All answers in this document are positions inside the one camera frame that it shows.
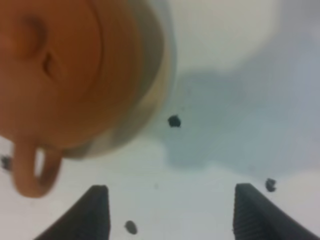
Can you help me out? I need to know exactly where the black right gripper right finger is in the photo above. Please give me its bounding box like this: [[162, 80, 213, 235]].
[[232, 183, 320, 240]]

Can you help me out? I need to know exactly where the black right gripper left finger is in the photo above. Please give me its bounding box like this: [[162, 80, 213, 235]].
[[36, 185, 111, 240]]

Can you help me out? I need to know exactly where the brown clay teapot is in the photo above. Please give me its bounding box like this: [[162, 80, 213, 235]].
[[0, 0, 167, 199]]

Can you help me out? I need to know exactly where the beige teapot saucer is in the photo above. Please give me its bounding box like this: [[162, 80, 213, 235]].
[[65, 0, 177, 160]]

